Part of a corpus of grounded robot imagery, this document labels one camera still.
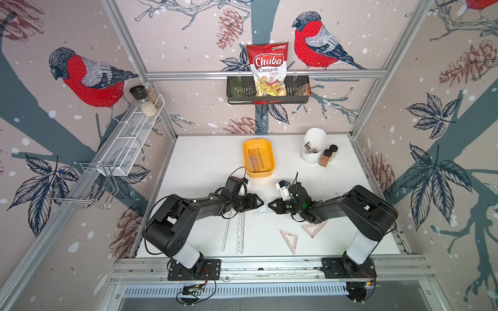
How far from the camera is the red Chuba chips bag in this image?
2.66ft

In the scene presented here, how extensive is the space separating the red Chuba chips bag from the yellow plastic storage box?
330mm

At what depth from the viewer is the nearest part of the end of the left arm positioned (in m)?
0.79
